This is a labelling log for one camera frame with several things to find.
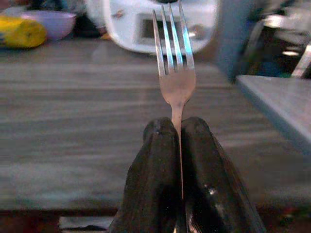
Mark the purple plastic bowl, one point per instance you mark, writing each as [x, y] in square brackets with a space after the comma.
[54, 25]

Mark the grey flat board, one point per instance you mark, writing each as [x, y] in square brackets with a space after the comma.
[284, 102]

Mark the white plastic appliance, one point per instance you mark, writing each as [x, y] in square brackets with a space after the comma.
[121, 29]

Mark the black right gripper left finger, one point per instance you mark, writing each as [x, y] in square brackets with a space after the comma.
[150, 182]

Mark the silver metal fork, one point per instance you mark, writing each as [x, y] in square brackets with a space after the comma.
[177, 85]

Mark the wooden table with grey top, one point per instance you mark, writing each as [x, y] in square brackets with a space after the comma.
[73, 121]

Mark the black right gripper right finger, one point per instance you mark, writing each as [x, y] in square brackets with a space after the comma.
[213, 184]

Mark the yellow plastic package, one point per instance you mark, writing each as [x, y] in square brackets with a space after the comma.
[20, 32]

